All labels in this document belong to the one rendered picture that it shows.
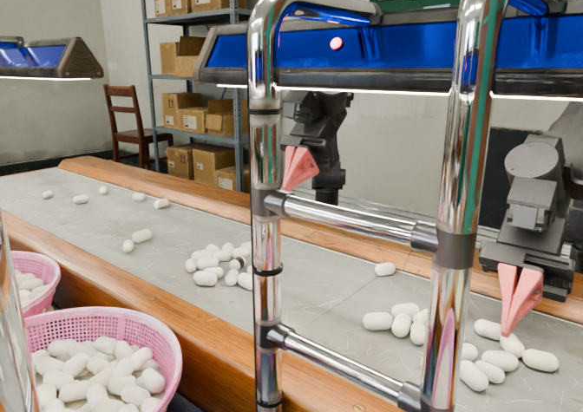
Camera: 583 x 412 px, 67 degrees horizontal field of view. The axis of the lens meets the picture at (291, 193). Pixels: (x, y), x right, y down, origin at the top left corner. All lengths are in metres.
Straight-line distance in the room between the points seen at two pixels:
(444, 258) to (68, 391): 0.41
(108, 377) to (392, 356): 0.32
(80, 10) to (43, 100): 1.03
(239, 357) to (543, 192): 0.37
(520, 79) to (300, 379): 0.33
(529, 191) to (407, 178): 2.33
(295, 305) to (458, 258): 0.39
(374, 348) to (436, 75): 0.32
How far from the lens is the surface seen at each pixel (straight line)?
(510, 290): 0.58
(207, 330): 0.55
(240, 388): 0.50
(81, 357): 0.58
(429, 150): 2.77
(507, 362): 0.56
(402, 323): 0.57
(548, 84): 0.37
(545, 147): 0.60
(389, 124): 2.87
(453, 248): 0.27
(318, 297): 0.65
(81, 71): 0.90
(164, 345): 0.55
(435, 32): 0.42
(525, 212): 0.54
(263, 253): 0.36
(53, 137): 5.35
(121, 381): 0.53
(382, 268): 0.71
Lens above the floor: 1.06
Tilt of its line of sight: 16 degrees down
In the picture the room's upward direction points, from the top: straight up
